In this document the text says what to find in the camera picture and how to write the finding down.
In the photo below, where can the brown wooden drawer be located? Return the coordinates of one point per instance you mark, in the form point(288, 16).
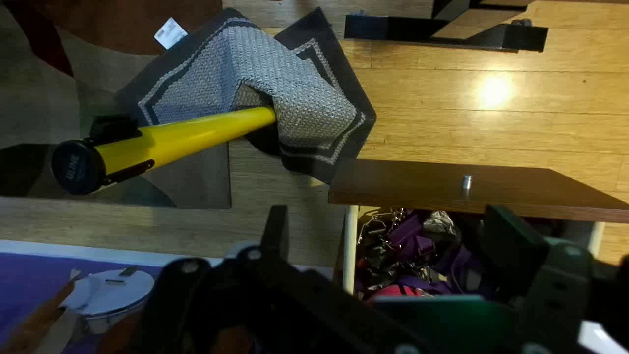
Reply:
point(473, 192)

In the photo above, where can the white round disc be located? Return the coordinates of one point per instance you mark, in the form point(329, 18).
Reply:
point(109, 292)

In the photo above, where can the yellow pole with black cap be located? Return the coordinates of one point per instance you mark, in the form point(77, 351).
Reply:
point(178, 138)

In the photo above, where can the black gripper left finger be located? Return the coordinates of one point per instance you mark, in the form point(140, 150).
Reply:
point(276, 229)

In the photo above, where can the small metal drawer knob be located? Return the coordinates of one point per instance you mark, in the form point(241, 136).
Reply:
point(467, 184)

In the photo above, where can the dark brown furniture piece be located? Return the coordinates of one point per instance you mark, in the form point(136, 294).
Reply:
point(111, 22)

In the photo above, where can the green box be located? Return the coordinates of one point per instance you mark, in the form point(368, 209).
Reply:
point(445, 321)

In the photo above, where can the black metal stand base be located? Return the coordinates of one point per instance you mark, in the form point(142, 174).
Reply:
point(453, 30)

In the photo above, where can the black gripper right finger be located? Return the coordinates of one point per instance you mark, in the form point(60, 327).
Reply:
point(514, 252)

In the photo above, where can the grey woven rug dark border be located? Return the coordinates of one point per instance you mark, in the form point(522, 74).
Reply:
point(288, 85)

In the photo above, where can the purple mat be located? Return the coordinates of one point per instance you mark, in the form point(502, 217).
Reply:
point(30, 282)

